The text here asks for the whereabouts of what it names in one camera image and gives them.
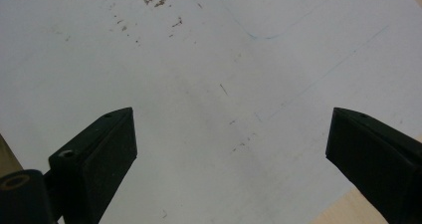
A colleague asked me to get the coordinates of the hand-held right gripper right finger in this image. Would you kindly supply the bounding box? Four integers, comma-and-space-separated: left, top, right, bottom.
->
325, 107, 422, 224

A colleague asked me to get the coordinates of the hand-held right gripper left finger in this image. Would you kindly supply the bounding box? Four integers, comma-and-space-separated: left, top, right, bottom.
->
48, 107, 138, 224

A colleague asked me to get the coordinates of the white table mat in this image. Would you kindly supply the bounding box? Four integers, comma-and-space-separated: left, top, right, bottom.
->
0, 0, 422, 224

